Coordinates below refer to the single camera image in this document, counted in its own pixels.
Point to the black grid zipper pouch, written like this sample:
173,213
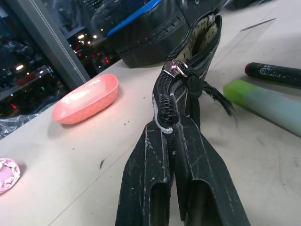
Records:
195,68

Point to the pink oval plastic dish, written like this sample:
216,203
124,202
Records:
85,99

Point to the clear plastic sheet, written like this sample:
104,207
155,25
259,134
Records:
258,30

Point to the black bin with blue rim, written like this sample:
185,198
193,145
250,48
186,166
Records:
152,30

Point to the crumpled clear plastic bag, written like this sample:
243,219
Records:
16,123

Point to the black marker with red cap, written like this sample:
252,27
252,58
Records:
275,71

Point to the grey metal window frame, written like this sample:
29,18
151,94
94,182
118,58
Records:
50,37

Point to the green highlighter pen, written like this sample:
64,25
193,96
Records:
261,102

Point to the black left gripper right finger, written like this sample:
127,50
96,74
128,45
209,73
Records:
207,179

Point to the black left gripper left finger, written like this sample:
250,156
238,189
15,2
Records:
143,179

